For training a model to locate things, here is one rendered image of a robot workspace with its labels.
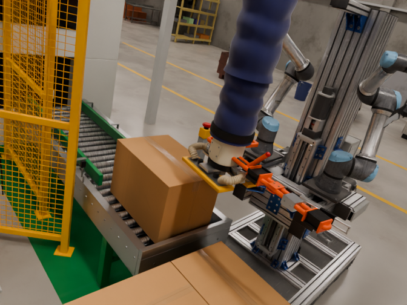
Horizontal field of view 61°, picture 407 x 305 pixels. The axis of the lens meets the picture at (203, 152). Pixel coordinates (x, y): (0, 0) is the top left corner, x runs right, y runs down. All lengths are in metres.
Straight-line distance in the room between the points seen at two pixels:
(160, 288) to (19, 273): 1.13
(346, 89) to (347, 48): 0.24
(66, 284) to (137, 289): 0.85
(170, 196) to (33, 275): 1.17
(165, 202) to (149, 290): 0.44
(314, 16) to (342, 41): 11.20
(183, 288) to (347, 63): 1.55
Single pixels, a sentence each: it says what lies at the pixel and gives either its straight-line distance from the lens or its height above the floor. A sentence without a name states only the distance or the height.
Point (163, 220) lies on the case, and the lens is 1.97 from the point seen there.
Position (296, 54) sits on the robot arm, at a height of 1.70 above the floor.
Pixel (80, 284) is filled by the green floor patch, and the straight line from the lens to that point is 2.59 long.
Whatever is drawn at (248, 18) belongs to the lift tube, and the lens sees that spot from 1.56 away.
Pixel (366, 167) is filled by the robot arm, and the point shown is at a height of 1.24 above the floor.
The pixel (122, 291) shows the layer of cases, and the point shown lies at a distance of 1.82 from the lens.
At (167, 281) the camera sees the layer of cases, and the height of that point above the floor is 0.54.
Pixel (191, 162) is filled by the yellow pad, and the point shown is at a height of 1.09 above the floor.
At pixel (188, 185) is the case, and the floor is 0.93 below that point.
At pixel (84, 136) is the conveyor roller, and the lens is 3.27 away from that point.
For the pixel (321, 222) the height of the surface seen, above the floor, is 1.23.
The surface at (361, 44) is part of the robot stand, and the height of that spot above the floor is 1.84.
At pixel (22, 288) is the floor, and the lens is 2.59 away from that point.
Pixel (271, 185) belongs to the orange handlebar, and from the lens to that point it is 1.55.
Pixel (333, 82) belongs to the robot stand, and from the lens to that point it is 2.25.
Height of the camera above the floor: 1.89
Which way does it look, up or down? 24 degrees down
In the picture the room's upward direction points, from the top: 14 degrees clockwise
